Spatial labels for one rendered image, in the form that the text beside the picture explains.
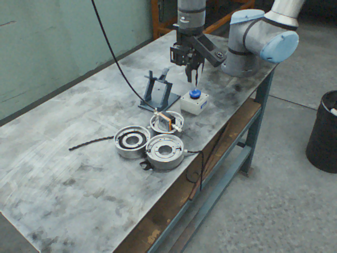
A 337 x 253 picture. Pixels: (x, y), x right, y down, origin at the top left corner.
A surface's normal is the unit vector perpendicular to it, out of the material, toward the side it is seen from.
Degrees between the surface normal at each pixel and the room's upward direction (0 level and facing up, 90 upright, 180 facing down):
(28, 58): 90
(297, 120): 0
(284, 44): 97
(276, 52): 97
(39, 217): 0
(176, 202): 0
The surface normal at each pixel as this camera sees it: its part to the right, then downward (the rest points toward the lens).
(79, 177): -0.04, -0.76
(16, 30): 0.80, 0.37
